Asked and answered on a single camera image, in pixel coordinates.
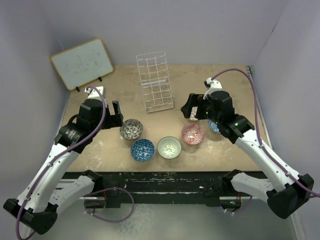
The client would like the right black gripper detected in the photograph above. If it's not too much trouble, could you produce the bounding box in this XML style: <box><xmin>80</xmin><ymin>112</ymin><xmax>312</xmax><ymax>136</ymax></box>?
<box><xmin>181</xmin><ymin>93</ymin><xmax>222</xmax><ymax>125</ymax></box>

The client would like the red patterned bowl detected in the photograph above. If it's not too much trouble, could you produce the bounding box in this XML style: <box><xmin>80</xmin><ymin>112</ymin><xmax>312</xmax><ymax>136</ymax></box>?
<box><xmin>180</xmin><ymin>123</ymin><xmax>205</xmax><ymax>145</ymax></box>

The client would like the light blue patterned bowl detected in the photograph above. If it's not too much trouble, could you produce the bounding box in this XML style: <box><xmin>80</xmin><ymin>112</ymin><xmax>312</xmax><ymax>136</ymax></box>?
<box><xmin>207</xmin><ymin>120</ymin><xmax>220</xmax><ymax>134</ymax></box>

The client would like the green and white bowl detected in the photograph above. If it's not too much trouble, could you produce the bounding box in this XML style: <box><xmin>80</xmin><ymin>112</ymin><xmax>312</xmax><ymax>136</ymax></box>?
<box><xmin>157</xmin><ymin>136</ymin><xmax>182</xmax><ymax>160</ymax></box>

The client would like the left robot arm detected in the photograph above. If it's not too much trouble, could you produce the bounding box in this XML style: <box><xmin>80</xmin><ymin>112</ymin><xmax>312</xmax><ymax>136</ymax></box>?
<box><xmin>3</xmin><ymin>98</ymin><xmax>123</xmax><ymax>240</ymax></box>

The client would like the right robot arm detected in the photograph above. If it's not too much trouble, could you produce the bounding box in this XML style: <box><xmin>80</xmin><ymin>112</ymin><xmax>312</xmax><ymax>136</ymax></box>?
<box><xmin>180</xmin><ymin>90</ymin><xmax>314</xmax><ymax>219</ymax></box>

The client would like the grey patterned bowl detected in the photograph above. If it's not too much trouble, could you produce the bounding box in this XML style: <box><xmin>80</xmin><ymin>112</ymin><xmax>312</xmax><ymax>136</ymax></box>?
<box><xmin>119</xmin><ymin>119</ymin><xmax>144</xmax><ymax>140</ymax></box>

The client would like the dark blue triangle-pattern bowl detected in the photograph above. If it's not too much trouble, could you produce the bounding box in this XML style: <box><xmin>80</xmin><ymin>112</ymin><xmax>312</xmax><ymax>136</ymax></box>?
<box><xmin>130</xmin><ymin>139</ymin><xmax>156</xmax><ymax>162</ymax></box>

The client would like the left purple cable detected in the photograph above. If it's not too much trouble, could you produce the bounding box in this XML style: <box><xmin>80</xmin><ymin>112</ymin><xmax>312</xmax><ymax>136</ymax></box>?
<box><xmin>15</xmin><ymin>86</ymin><xmax>106</xmax><ymax>240</ymax></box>

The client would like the purple cable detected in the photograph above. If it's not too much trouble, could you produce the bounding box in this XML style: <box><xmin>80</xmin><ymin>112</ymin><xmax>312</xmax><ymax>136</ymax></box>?
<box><xmin>15</xmin><ymin>86</ymin><xmax>106</xmax><ymax>240</ymax></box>
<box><xmin>211</xmin><ymin>68</ymin><xmax>320</xmax><ymax>198</ymax></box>

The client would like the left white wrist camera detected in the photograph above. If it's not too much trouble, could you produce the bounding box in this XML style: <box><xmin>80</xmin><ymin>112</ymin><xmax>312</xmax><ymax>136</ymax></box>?
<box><xmin>84</xmin><ymin>86</ymin><xmax>106</xmax><ymax>100</ymax></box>

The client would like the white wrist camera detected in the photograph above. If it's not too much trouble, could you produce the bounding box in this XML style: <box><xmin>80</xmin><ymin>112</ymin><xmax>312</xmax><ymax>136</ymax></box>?
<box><xmin>203</xmin><ymin>77</ymin><xmax>223</xmax><ymax>100</ymax></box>
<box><xmin>84</xmin><ymin>86</ymin><xmax>106</xmax><ymax>100</ymax></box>

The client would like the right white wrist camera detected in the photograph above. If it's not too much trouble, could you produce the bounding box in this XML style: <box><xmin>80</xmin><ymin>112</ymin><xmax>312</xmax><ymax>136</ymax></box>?
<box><xmin>203</xmin><ymin>77</ymin><xmax>223</xmax><ymax>100</ymax></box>

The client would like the white wire dish rack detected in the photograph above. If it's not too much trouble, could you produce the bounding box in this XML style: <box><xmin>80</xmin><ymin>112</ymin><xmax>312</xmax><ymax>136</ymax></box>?
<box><xmin>136</xmin><ymin>51</ymin><xmax>174</xmax><ymax>113</ymax></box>

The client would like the small whiteboard with wooden frame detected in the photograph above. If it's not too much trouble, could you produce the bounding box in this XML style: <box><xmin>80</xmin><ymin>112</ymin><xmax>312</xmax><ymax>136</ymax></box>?
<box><xmin>50</xmin><ymin>38</ymin><xmax>114</xmax><ymax>91</ymax></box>

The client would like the aluminium frame rail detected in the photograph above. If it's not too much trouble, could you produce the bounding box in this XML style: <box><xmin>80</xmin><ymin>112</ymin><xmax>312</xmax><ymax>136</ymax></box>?
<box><xmin>245</xmin><ymin>65</ymin><xmax>274</xmax><ymax>149</ymax></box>

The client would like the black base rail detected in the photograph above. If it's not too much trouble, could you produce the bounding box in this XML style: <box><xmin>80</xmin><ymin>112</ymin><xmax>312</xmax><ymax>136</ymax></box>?
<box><xmin>59</xmin><ymin>171</ymin><xmax>253</xmax><ymax>208</ymax></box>

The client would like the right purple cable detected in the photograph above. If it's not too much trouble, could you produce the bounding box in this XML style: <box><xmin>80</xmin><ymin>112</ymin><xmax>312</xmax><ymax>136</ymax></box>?
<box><xmin>211</xmin><ymin>68</ymin><xmax>320</xmax><ymax>198</ymax></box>

